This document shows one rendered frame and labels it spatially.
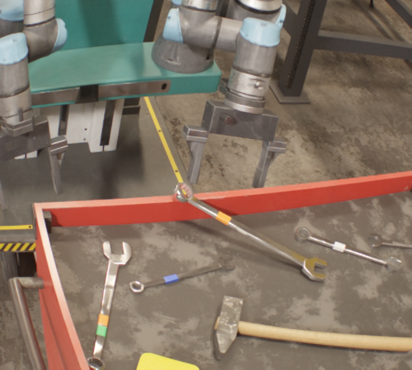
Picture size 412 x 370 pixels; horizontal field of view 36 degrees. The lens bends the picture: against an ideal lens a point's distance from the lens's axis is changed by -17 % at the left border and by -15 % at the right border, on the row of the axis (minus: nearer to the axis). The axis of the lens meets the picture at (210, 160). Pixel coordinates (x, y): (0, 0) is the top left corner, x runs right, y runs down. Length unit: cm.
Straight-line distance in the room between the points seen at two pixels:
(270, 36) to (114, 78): 45
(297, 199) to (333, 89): 207
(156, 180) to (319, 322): 108
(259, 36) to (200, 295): 54
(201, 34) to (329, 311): 66
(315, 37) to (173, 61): 126
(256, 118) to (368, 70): 216
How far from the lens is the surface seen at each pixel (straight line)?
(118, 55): 171
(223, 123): 133
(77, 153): 202
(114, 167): 199
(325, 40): 289
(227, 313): 93
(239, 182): 252
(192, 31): 140
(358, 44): 299
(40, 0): 130
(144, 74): 165
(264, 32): 131
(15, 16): 148
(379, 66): 357
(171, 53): 167
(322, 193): 114
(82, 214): 101
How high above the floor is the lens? 166
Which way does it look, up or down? 40 degrees down
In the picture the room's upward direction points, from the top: 15 degrees clockwise
